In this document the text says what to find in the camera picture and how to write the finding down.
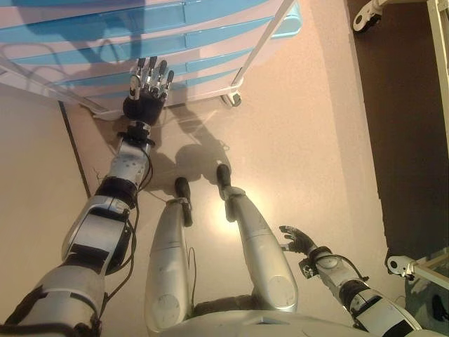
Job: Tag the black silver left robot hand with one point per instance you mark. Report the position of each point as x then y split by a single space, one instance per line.
142 107

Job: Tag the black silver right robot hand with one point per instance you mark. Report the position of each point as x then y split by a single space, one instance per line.
301 244

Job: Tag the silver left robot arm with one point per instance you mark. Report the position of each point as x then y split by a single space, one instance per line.
91 228

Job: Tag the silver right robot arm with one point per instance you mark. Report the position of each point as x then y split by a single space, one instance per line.
368 305

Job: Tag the silver right robot leg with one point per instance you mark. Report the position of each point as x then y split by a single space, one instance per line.
259 245

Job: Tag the grey robot torso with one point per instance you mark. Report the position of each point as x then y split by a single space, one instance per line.
263 326

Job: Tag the grey cart caster wheel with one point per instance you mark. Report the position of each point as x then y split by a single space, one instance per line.
235 99

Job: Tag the white blue medical cart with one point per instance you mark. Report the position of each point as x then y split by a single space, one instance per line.
217 21

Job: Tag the light blue plastic bin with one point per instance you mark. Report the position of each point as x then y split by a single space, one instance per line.
289 24

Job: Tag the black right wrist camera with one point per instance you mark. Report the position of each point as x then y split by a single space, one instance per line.
307 269

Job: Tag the white bed frame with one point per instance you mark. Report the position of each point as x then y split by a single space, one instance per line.
440 42

